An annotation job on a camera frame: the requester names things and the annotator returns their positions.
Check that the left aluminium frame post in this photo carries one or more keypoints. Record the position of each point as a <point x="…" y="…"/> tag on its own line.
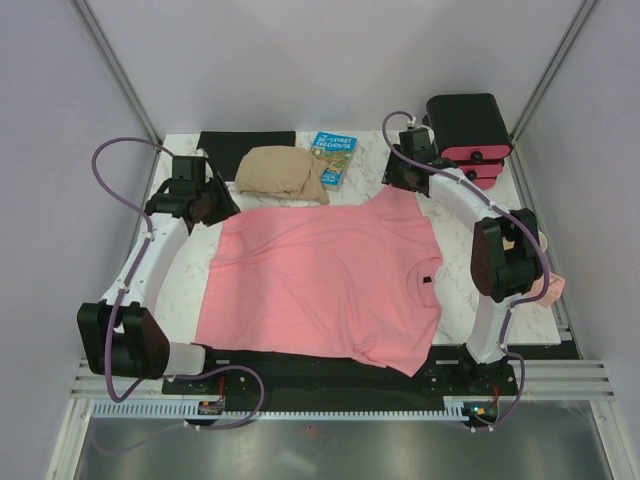
<point x="111" y="61"/>

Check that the beige t shirt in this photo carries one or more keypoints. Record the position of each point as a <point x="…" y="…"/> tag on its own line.
<point x="282" y="172"/>

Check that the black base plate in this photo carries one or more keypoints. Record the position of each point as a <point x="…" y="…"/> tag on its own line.
<point x="244" y="387"/>

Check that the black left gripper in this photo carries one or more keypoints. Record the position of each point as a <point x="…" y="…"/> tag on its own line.
<point x="227" y="206"/>

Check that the black pink drawer unit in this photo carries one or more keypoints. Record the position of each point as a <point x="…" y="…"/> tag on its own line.
<point x="470" y="131"/>

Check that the white slotted cable duct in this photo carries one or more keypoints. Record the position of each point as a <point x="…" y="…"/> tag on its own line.
<point x="192" y="409"/>

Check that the pink cube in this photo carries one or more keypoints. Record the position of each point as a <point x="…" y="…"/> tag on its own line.
<point x="554" y="291"/>

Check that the right aluminium frame post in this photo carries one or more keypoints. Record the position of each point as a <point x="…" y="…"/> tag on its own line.
<point x="564" y="48"/>

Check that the aluminium frame post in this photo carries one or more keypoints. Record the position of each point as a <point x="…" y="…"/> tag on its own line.
<point x="564" y="48"/>
<point x="111" y="61"/>

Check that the pink t shirt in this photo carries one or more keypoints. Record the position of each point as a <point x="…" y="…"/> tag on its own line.
<point x="354" y="282"/>

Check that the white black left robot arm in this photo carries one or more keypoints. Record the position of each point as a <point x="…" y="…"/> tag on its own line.
<point x="119" y="333"/>

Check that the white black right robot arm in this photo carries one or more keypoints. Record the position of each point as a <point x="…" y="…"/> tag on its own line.
<point x="508" y="266"/>

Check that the blue treehouse book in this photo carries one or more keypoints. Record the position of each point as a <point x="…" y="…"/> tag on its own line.
<point x="336" y="151"/>

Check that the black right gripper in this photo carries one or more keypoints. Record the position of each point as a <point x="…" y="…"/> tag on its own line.
<point x="389" y="175"/>

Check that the black notebook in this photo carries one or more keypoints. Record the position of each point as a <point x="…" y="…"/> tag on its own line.
<point x="226" y="150"/>

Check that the aluminium front rail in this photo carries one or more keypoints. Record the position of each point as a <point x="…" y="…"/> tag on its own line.
<point x="553" y="378"/>

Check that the yellow mug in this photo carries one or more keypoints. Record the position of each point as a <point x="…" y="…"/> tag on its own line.
<point x="543" y="242"/>

